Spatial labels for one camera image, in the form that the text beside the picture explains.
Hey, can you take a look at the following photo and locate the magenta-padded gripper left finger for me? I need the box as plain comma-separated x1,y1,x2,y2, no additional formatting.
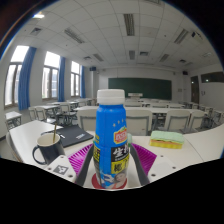
43,143,96,187

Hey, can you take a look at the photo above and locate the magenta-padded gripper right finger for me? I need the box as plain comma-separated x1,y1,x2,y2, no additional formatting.
128,143,178,187

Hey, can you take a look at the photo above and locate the blue drink bottle white cap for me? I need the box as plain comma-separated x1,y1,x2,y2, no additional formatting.
92,88,131,191

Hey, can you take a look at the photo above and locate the black laptop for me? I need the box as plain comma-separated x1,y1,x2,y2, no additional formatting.
40,124,96,149

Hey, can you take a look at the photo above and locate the yellow green sponge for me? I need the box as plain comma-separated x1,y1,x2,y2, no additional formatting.
148,130,186,150

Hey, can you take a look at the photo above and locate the dark blue mug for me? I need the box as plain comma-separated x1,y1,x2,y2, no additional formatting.
31,132,67,166

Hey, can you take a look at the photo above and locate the group of classroom chairs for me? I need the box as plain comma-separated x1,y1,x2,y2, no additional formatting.
3,96,224,136

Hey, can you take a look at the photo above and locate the wooden stick in mug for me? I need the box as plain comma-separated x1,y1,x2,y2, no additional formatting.
51,123,58,144

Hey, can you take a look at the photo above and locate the green chalkboard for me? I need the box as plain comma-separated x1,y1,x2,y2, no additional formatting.
107,77,173,101

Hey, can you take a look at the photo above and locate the blue curtain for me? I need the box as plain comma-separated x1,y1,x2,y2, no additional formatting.
57,56,67,103
79,65,87,99
17,46,37,111

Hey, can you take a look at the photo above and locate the large classroom window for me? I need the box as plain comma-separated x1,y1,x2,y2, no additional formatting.
41,51,61,101
70,60,81,98
4,45,31,108

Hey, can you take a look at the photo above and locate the dark classroom door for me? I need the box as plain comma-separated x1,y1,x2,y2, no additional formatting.
190,75,201,105

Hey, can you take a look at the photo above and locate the group of ceiling lights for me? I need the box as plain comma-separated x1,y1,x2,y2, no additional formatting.
29,0,214,64

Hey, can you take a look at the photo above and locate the dark high wall window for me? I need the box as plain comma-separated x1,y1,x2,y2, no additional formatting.
200,71,224,84

